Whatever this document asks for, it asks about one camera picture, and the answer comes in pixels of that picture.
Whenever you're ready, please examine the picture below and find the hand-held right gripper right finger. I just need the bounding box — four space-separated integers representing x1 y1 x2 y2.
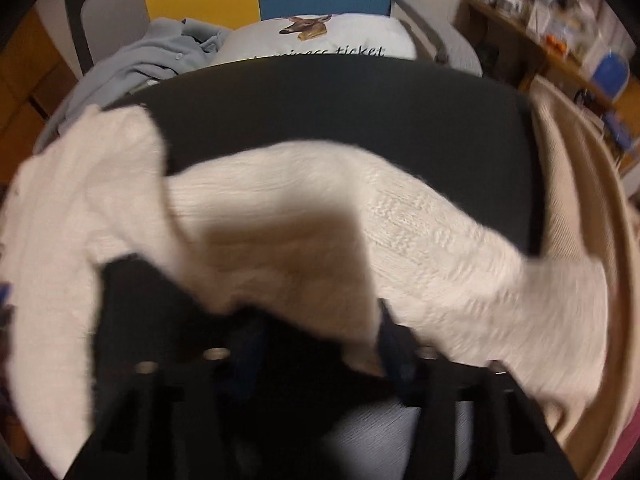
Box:
372 299 573 480

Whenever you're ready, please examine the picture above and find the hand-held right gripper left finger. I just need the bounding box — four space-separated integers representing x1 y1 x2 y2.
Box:
65 254 268 480

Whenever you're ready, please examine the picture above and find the white knit sweater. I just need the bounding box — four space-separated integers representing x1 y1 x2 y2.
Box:
0 105 611 478

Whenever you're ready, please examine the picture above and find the beige cloth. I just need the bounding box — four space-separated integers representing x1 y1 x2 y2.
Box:
529 76 635 480

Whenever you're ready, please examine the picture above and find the light blue garment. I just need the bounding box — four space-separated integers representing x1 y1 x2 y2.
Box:
34 17 232 153

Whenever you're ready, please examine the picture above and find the white deer print shirt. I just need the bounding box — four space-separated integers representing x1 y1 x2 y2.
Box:
210 13 419 66

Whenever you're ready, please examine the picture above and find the cluttered wooden shelf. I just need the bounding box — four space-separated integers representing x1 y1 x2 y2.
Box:
459 0 640 173

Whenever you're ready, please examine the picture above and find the orange wooden cabinet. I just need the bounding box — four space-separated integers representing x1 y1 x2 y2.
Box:
0 9 82 162

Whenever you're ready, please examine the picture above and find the blue plastic object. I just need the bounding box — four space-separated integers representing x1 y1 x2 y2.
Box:
591 52 632 104

